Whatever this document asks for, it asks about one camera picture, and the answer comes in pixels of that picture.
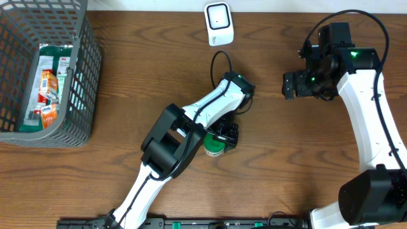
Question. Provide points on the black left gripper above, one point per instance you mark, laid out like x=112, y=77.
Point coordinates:
x=229, y=138

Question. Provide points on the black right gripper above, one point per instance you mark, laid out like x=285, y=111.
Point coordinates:
x=303, y=89

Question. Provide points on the green lidded white canister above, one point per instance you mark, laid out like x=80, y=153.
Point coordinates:
x=212, y=147

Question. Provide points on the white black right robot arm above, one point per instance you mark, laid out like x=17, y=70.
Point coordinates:
x=335, y=67

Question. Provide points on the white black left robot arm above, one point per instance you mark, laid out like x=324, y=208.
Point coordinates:
x=173, y=142

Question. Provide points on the white black barcode scanner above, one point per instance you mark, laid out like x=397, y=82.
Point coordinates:
x=219, y=23

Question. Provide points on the orange tissue packet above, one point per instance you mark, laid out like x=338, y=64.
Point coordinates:
x=49, y=114

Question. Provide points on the orange snack packet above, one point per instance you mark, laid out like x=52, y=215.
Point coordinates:
x=48, y=85

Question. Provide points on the white green flat package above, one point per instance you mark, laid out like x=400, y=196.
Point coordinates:
x=55, y=59

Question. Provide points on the grey plastic mesh basket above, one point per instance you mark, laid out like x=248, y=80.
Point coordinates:
x=25, y=26

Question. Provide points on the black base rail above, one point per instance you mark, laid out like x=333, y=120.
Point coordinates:
x=160, y=223

